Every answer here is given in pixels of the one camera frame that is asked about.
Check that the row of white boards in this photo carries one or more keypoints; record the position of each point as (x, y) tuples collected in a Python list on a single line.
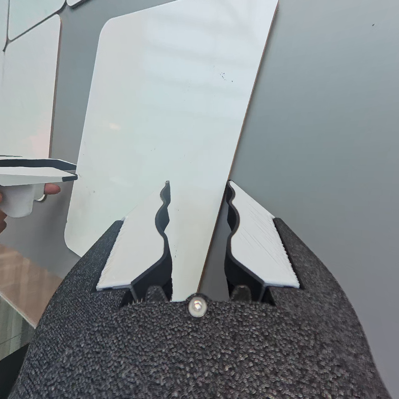
[(28, 78)]

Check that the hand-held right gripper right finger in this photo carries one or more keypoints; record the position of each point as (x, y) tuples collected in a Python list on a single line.
[(265, 249)]

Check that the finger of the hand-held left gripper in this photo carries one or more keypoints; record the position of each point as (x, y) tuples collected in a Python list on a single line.
[(31, 163), (31, 176)]

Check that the person's left hand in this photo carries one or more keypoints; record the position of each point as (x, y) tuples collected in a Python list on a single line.
[(52, 188)]

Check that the white rounded board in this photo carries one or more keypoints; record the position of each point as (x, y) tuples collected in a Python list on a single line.
[(162, 109)]

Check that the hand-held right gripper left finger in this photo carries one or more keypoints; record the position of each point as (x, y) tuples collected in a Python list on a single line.
[(134, 249)]

